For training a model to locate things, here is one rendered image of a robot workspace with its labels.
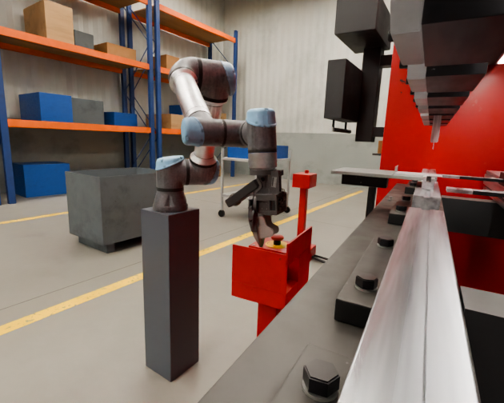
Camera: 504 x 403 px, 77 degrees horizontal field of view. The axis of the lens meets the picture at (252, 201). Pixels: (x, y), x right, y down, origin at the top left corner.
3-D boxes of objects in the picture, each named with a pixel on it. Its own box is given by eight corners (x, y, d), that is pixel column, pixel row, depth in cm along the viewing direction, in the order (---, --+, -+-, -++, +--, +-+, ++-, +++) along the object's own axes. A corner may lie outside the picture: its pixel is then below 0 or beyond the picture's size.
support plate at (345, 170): (343, 169, 119) (344, 166, 119) (422, 175, 107) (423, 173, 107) (330, 173, 104) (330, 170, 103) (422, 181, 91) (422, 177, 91)
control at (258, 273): (262, 270, 107) (264, 218, 103) (308, 281, 99) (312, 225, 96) (230, 295, 89) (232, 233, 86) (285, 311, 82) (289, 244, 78)
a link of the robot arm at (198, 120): (162, 47, 111) (188, 119, 78) (194, 52, 115) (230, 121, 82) (160, 80, 118) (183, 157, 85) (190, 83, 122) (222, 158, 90)
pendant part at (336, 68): (343, 122, 247) (347, 73, 240) (359, 122, 240) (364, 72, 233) (322, 118, 209) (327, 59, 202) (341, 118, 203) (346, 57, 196)
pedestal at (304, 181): (291, 251, 320) (296, 168, 304) (315, 256, 308) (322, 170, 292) (283, 257, 302) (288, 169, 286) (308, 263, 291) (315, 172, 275)
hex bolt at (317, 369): (308, 369, 26) (310, 353, 26) (342, 383, 25) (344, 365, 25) (296, 392, 24) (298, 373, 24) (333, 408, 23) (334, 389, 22)
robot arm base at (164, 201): (145, 209, 139) (144, 186, 137) (172, 203, 151) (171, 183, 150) (169, 214, 131) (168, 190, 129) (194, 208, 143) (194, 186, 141)
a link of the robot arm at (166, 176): (154, 185, 142) (154, 154, 140) (184, 184, 148) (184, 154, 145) (158, 189, 131) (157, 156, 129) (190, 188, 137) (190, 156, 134)
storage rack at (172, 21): (209, 173, 979) (210, 36, 904) (234, 177, 924) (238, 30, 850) (132, 181, 759) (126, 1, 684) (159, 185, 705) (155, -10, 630)
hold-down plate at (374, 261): (371, 250, 65) (373, 237, 65) (401, 256, 63) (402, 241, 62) (333, 320, 39) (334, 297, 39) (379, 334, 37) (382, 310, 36)
